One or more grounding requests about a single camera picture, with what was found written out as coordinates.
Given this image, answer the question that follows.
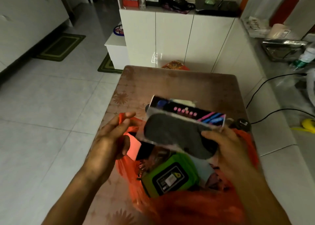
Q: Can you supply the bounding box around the person's right hand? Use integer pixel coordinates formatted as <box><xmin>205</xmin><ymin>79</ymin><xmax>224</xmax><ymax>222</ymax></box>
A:
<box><xmin>200</xmin><ymin>128</ymin><xmax>254</xmax><ymax>181</ymax></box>

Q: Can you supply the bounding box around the person's left hand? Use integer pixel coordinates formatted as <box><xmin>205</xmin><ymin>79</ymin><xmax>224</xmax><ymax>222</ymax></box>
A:
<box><xmin>84</xmin><ymin>112</ymin><xmax>136</xmax><ymax>181</ymax></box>

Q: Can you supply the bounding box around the clear packet with grey insole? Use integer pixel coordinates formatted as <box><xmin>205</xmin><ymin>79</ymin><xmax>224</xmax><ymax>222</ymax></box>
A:
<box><xmin>143</xmin><ymin>107</ymin><xmax>220</xmax><ymax>160</ymax></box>

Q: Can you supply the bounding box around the orange plastic bag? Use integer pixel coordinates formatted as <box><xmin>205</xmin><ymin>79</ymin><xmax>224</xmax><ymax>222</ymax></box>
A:
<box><xmin>115</xmin><ymin>113</ymin><xmax>259</xmax><ymax>225</ymax></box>

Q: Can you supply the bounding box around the person's left forearm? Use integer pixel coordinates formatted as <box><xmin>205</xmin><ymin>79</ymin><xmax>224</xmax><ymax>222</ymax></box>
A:
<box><xmin>41</xmin><ymin>165</ymin><xmax>109</xmax><ymax>225</ymax></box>

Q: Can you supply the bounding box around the person's right forearm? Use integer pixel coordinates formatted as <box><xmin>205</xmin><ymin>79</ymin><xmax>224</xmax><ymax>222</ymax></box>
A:
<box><xmin>226</xmin><ymin>169</ymin><xmax>292</xmax><ymax>225</ymax></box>

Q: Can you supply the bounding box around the red small box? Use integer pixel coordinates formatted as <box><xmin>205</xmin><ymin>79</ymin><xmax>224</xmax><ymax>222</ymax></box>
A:
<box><xmin>124</xmin><ymin>132</ymin><xmax>142</xmax><ymax>160</ymax></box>

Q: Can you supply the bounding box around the black round plug adapter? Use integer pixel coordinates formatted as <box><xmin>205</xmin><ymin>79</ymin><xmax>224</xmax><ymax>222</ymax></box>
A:
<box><xmin>230</xmin><ymin>118</ymin><xmax>252</xmax><ymax>132</ymax></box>

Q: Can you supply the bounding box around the black box with pink print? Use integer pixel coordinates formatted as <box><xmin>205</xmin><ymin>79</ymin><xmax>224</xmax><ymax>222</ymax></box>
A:
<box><xmin>149</xmin><ymin>95</ymin><xmax>227</xmax><ymax>128</ymax></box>

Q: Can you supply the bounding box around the green charger packet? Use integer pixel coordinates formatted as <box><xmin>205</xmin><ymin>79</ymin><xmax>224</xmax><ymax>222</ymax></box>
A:
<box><xmin>141</xmin><ymin>153</ymin><xmax>200</xmax><ymax>199</ymax></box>

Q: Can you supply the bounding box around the orange red snack packet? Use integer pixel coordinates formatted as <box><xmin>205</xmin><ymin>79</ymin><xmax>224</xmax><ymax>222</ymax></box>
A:
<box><xmin>161</xmin><ymin>61</ymin><xmax>190</xmax><ymax>71</ymax></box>

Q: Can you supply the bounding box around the green bordered floor mat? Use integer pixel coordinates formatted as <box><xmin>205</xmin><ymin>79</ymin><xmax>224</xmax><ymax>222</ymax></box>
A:
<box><xmin>34</xmin><ymin>33</ymin><xmax>86</xmax><ymax>62</ymax></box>
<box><xmin>97</xmin><ymin>52</ymin><xmax>123</xmax><ymax>74</ymax></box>

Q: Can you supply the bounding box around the small white side cabinet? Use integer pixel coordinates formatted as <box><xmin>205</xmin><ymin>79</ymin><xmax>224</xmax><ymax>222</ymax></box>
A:
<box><xmin>104</xmin><ymin>22</ymin><xmax>130</xmax><ymax>71</ymax></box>

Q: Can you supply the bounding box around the yellow plastic object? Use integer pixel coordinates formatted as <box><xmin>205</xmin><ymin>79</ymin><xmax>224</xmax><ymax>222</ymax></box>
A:
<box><xmin>291</xmin><ymin>118</ymin><xmax>315</xmax><ymax>134</ymax></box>

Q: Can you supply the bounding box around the white glossy cabinet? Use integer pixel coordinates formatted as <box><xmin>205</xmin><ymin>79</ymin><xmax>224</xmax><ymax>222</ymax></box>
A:
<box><xmin>119</xmin><ymin>7</ymin><xmax>265</xmax><ymax>100</ymax></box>

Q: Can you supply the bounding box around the silver metal tray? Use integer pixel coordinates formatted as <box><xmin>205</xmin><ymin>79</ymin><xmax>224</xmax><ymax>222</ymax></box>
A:
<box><xmin>261</xmin><ymin>39</ymin><xmax>308</xmax><ymax>62</ymax></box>

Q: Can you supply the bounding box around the blue rimmed plate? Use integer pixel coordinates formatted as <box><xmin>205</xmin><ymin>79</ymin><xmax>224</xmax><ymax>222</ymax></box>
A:
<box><xmin>113</xmin><ymin>25</ymin><xmax>125</xmax><ymax>37</ymax></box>

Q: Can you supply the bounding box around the white crumpled plastic bag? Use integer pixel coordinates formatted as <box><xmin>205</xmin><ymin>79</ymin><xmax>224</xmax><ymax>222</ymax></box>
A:
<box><xmin>242</xmin><ymin>16</ymin><xmax>272</xmax><ymax>38</ymax></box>

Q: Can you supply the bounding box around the plastic bottle with green label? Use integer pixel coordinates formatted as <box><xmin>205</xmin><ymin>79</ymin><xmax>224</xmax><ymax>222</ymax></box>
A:
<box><xmin>292</xmin><ymin>42</ymin><xmax>315</xmax><ymax>70</ymax></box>

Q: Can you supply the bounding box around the black flat case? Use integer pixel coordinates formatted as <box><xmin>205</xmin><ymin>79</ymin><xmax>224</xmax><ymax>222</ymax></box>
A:
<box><xmin>195</xmin><ymin>0</ymin><xmax>241</xmax><ymax>17</ymax></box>

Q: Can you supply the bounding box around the black and pink bag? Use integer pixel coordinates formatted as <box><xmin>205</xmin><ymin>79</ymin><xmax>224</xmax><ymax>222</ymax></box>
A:
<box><xmin>160</xmin><ymin>0</ymin><xmax>195</xmax><ymax>14</ymax></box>

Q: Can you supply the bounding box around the red open box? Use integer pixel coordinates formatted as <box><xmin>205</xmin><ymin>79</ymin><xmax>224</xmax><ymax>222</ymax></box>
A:
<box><xmin>122</xmin><ymin>0</ymin><xmax>140</xmax><ymax>8</ymax></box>

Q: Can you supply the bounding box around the red tall panel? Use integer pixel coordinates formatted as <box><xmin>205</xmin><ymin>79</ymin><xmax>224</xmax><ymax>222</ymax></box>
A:
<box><xmin>269</xmin><ymin>0</ymin><xmax>302</xmax><ymax>27</ymax></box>

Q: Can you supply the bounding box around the white sofa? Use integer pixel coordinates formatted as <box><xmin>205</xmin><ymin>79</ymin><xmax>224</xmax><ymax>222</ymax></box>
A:
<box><xmin>0</xmin><ymin>0</ymin><xmax>70</xmax><ymax>73</ymax></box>

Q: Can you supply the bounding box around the black cable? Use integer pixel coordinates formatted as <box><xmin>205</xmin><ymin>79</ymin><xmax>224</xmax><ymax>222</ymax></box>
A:
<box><xmin>246</xmin><ymin>72</ymin><xmax>308</xmax><ymax>109</ymax></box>
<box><xmin>251</xmin><ymin>108</ymin><xmax>315</xmax><ymax>125</ymax></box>

